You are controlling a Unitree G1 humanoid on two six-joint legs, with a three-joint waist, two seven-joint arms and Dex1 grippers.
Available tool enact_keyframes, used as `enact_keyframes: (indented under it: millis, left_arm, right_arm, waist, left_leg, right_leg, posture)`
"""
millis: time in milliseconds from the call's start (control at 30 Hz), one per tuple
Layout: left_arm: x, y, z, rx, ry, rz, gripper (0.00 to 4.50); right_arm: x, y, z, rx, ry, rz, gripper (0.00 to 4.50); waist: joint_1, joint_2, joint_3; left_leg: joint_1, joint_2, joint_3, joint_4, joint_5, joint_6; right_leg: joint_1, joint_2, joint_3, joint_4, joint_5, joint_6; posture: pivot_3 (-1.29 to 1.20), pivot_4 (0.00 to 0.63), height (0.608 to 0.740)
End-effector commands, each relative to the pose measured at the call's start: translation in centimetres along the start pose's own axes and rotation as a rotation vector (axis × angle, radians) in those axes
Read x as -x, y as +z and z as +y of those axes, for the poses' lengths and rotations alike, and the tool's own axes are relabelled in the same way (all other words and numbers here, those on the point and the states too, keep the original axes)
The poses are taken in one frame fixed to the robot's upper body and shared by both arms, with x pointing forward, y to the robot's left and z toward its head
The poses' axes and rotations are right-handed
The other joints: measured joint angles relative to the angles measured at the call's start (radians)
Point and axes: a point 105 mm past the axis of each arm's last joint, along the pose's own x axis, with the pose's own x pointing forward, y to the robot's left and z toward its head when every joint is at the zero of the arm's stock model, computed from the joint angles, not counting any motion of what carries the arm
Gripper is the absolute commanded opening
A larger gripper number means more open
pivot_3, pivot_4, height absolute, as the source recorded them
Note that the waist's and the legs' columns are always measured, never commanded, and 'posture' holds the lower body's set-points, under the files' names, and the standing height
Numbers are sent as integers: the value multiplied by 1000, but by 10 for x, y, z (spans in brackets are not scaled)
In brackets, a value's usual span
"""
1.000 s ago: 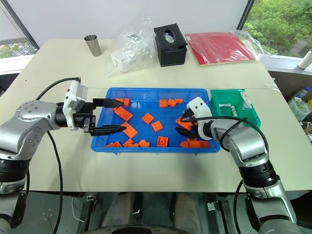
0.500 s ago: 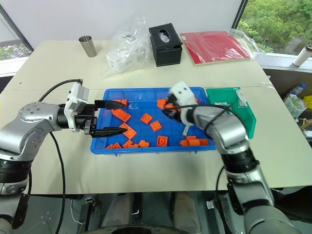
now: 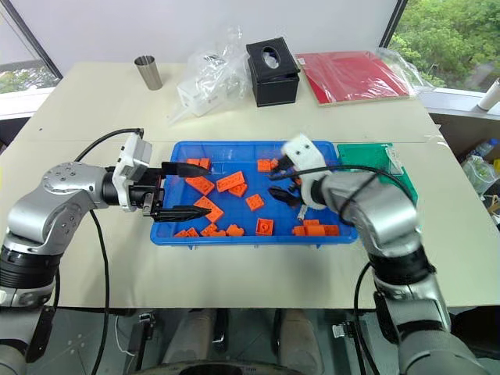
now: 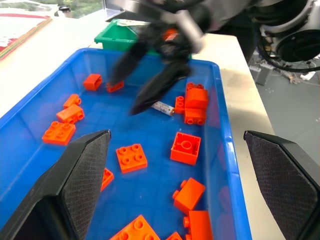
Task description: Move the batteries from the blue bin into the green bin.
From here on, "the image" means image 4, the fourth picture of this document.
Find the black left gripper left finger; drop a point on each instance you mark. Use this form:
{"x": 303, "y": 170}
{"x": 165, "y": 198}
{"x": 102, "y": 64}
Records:
{"x": 75, "y": 180}

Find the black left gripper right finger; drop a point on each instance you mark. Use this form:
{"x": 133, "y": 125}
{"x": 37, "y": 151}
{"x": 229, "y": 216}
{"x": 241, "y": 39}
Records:
{"x": 282, "y": 180}

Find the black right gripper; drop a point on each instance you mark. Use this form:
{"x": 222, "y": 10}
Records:
{"x": 172, "y": 47}

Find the green plastic bin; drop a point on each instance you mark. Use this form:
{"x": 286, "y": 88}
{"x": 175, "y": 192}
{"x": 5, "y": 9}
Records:
{"x": 115, "y": 35}

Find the blue plastic bin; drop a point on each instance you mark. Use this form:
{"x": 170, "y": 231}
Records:
{"x": 155, "y": 140}

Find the orange toy brick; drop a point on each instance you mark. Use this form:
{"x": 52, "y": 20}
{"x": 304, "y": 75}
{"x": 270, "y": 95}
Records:
{"x": 179, "y": 105}
{"x": 92, "y": 82}
{"x": 58, "y": 133}
{"x": 185, "y": 149}
{"x": 69, "y": 114}
{"x": 189, "y": 196}
{"x": 131, "y": 158}
{"x": 72, "y": 100}
{"x": 194, "y": 85}
{"x": 200, "y": 225}
{"x": 174, "y": 236}
{"x": 196, "y": 98}
{"x": 137, "y": 230}
{"x": 195, "y": 116}
{"x": 107, "y": 178}
{"x": 115, "y": 86}

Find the white AA battery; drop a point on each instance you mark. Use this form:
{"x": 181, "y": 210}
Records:
{"x": 163, "y": 108}

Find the black lidded cup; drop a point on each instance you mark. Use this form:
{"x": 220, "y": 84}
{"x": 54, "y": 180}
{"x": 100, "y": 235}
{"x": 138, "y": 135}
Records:
{"x": 65, "y": 12}

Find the grey box on floor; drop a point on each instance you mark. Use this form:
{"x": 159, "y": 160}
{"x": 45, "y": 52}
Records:
{"x": 263, "y": 74}

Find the white power strip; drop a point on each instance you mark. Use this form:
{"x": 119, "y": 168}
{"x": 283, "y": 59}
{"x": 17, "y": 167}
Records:
{"x": 308, "y": 75}

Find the red-edged white mat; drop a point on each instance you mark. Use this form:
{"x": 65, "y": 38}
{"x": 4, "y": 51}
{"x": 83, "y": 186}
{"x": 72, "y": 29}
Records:
{"x": 17, "y": 30}

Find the silver robot torso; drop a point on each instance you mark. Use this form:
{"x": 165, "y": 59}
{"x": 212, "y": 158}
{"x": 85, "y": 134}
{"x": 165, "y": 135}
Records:
{"x": 297, "y": 30}

